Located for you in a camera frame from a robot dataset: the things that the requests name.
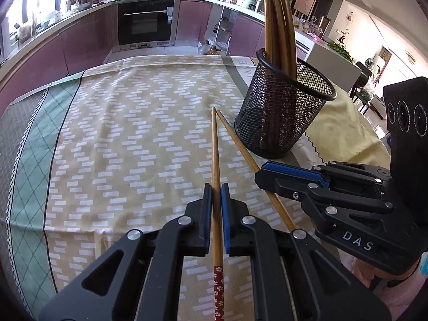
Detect olive green tablecloth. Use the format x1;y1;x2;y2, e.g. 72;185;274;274
244;57;392;239

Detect pink wall picture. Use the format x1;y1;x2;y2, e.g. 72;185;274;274
293;0;318;17

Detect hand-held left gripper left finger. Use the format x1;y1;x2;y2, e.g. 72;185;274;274
39;183;213;321

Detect beige patterned tablecloth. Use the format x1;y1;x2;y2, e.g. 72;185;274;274
0;54;301;321

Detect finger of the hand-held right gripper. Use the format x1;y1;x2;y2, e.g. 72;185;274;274
312;161;392;184
254;161;394;222

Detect black built-in oven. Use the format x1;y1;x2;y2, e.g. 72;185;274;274
117;0;176;47

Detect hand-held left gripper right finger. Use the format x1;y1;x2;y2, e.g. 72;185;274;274
221;183;392;321

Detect black dining chair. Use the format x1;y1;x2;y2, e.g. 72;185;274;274
349;62;374;101

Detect purple base cabinets with sink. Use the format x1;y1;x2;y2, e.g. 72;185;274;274
0;1;118;116

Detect black mesh utensil holder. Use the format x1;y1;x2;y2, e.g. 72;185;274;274
234;47;338;160

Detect purple kitchen island counter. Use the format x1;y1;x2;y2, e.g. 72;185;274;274
175;0;364;98

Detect leafy greens on counter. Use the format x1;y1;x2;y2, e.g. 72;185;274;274
329;41;355;63

